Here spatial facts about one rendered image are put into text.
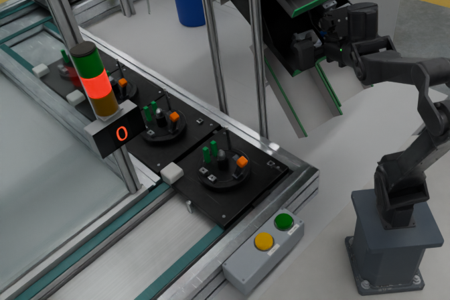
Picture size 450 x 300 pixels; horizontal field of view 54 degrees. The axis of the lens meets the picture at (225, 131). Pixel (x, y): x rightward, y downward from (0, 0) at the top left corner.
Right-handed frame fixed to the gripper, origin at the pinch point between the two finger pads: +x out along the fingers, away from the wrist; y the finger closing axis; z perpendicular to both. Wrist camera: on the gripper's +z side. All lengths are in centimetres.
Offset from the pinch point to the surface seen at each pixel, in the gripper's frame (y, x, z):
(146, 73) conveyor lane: 27, 63, -18
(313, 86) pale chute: -5.9, 12.1, -17.9
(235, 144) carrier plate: 18.9, 15.8, -27.9
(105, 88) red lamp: 48.5, 4.1, 4.2
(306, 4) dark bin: 2.0, 0.3, 8.9
